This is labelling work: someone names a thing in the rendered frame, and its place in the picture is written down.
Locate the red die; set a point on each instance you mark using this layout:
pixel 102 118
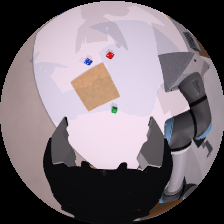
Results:
pixel 110 55

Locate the tan square mat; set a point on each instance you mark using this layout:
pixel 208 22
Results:
pixel 95 87

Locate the blue die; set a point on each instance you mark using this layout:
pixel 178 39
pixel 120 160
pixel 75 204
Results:
pixel 88 61

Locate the green die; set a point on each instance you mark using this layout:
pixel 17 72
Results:
pixel 114 110

